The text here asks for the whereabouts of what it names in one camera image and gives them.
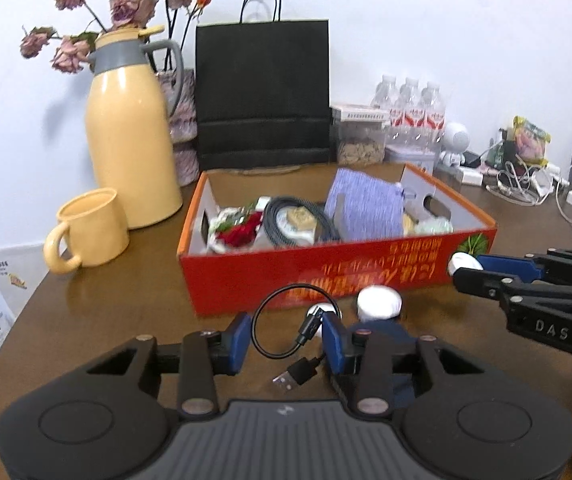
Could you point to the white robot toy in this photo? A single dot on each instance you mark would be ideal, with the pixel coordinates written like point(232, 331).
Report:
point(456, 135)

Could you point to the yellow snack packet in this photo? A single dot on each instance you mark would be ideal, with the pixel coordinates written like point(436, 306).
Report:
point(531, 137)

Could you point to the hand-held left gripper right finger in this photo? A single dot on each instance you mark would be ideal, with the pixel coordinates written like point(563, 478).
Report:
point(333, 345)

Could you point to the printed tin box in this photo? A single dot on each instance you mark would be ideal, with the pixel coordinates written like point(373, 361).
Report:
point(416, 157)

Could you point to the white printed box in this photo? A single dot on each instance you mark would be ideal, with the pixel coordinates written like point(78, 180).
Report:
point(10, 280)

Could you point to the patterned flower vase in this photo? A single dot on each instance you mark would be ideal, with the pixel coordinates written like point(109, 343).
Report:
point(183, 125)

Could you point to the wooden block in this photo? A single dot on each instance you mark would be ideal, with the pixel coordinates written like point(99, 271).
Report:
point(301, 220)

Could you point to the yellow mug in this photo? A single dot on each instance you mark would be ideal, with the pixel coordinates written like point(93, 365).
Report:
point(95, 230)

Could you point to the purple woven pouch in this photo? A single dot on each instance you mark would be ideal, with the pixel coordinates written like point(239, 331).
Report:
point(366, 205)

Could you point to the yellow thermos jug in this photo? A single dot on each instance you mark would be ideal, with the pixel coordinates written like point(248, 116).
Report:
point(125, 150)

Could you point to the black power adapter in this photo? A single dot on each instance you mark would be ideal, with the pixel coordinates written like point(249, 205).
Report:
point(472, 160)

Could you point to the black paper bag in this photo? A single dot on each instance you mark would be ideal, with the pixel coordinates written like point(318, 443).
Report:
point(261, 90)

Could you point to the clear bag iridescent filling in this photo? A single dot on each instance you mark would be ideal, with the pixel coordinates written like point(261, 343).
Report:
point(433, 225)

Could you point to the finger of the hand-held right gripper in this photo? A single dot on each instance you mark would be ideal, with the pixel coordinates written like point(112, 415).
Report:
point(508, 266)
point(476, 282)

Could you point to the yellow white plush toy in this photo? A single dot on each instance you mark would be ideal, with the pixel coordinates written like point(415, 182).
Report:
point(410, 224)

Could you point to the red cardboard box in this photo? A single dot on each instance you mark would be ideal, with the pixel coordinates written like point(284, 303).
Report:
point(236, 280)

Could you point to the clear water bottle red label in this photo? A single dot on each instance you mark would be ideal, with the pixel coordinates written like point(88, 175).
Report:
point(386, 110)
point(432, 115)
point(409, 112)

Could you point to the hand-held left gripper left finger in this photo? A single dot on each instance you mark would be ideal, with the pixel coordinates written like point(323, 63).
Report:
point(240, 342)

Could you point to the dried pink flowers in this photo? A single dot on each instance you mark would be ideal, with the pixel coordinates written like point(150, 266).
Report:
point(125, 7)

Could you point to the red artificial rose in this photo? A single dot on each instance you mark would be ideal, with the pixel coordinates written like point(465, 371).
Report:
point(241, 232)

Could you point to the clear container of nuts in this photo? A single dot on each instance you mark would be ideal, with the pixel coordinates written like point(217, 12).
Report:
point(361, 150)

